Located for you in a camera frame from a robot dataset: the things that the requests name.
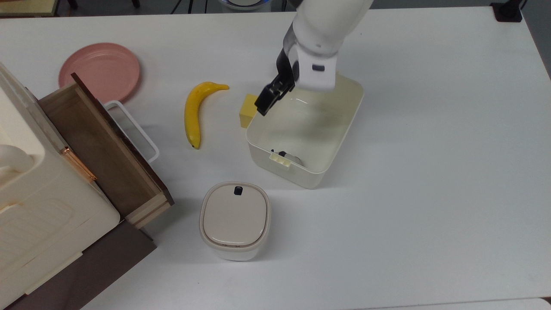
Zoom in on black table clamp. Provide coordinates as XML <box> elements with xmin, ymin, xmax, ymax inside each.
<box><xmin>490</xmin><ymin>0</ymin><xmax>528</xmax><ymax>23</ymax></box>

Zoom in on black tripod legs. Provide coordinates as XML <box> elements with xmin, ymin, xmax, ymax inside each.
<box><xmin>170</xmin><ymin>0</ymin><xmax>210</xmax><ymax>15</ymax></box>

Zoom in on pink plate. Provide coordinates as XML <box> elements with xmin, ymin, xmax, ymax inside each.
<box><xmin>58</xmin><ymin>42</ymin><xmax>141</xmax><ymax>104</ymax></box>

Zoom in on small black white object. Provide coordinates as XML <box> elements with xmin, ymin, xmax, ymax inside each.
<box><xmin>271</xmin><ymin>149</ymin><xmax>304</xmax><ymax>167</ymax></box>

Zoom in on white plastic handle frame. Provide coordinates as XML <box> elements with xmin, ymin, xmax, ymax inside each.
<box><xmin>104</xmin><ymin>100</ymin><xmax>160</xmax><ymax>164</ymax></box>

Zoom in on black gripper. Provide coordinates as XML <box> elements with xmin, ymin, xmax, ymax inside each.
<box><xmin>254</xmin><ymin>47</ymin><xmax>300</xmax><ymax>116</ymax></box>

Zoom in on dark brown base board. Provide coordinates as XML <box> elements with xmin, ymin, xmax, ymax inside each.
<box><xmin>2</xmin><ymin>220</ymin><xmax>157</xmax><ymax>310</ymax></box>

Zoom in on cream toy kitchen unit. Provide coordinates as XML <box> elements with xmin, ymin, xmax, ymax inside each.
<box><xmin>0</xmin><ymin>62</ymin><xmax>121</xmax><ymax>309</ymax></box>

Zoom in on cream plastic box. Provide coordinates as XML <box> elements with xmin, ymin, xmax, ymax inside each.
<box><xmin>246</xmin><ymin>72</ymin><xmax>365</xmax><ymax>190</ymax></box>

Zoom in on wooden drawer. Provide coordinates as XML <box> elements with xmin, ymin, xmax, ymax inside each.
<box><xmin>38</xmin><ymin>72</ymin><xmax>175</xmax><ymax>229</ymax></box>

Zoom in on yellow foam cube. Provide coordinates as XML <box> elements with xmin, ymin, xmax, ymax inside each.
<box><xmin>239</xmin><ymin>94</ymin><xmax>259</xmax><ymax>129</ymax></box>

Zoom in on copper drawer handle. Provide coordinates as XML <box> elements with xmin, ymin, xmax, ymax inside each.
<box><xmin>59</xmin><ymin>146</ymin><xmax>98</xmax><ymax>183</ymax></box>

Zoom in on yellow banana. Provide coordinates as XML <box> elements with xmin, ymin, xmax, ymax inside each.
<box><xmin>184</xmin><ymin>81</ymin><xmax>230</xmax><ymax>150</ymax></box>

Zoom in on white lidded bin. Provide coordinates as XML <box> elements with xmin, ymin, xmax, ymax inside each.
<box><xmin>199</xmin><ymin>181</ymin><xmax>272</xmax><ymax>262</ymax></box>

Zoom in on yellow side table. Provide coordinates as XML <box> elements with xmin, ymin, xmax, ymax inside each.
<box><xmin>0</xmin><ymin>0</ymin><xmax>60</xmax><ymax>18</ymax></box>

